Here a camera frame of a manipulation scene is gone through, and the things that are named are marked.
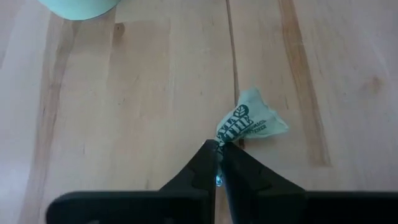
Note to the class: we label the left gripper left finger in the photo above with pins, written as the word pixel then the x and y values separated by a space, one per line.
pixel 205 180

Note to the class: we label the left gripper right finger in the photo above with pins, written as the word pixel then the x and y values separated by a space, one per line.
pixel 255 186

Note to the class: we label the green cup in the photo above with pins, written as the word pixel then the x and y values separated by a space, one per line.
pixel 77 7

